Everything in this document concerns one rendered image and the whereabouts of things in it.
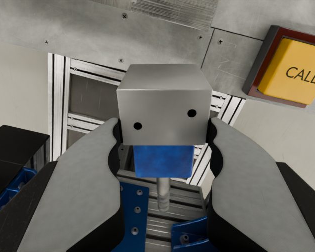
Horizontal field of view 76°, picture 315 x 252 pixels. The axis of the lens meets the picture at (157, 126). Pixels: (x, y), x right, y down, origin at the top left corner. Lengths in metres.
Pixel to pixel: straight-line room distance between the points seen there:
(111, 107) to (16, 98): 0.63
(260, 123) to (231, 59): 1.09
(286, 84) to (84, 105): 0.86
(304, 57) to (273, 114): 1.09
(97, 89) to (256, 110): 0.88
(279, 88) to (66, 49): 0.25
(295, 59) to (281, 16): 0.05
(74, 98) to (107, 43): 0.75
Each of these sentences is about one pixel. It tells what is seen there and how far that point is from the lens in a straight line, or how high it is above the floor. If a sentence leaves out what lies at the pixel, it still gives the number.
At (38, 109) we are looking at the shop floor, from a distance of 1.37.
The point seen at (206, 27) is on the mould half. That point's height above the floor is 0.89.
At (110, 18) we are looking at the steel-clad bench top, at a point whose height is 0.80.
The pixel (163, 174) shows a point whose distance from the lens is 0.15.
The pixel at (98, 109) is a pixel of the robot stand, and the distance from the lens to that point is 0.99.
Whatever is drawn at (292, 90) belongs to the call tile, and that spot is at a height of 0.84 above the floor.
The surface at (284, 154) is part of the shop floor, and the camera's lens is 1.55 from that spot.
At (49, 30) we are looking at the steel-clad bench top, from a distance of 0.29.
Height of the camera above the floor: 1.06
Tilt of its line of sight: 60 degrees down
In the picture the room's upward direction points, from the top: 177 degrees counter-clockwise
